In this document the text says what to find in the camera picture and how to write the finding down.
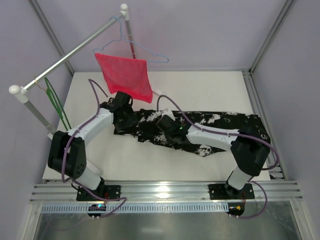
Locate black white tie-dye trousers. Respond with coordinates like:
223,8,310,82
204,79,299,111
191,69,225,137
113,108,271,157

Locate green plastic hanger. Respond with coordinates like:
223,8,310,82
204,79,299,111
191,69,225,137
44,77,71,131

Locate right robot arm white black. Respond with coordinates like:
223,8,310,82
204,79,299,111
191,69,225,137
156,115,270,199

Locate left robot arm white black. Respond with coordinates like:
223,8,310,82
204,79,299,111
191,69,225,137
47,91,138,200

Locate red cloth towel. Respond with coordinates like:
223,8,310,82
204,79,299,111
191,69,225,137
94,53,153,104

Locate silver white clothes rack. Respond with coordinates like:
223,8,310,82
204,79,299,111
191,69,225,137
8,2,166,176

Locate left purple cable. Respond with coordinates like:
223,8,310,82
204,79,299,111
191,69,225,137
61,78,127,221

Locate purple cable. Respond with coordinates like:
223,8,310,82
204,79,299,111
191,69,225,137
156,94,280,221
61,78,127,221

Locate aluminium front rail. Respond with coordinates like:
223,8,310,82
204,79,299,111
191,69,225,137
29,180,303,204

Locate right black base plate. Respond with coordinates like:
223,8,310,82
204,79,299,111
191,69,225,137
208,183,255,200

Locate perforated cable duct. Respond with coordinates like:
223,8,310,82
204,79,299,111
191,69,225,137
40,202,229,214

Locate blue wire hanger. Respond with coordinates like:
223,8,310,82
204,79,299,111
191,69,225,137
92,16,170,64

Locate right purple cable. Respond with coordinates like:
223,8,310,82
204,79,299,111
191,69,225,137
156,94,280,221

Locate aluminium side rail frame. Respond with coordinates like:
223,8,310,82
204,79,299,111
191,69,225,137
242,69,301,192

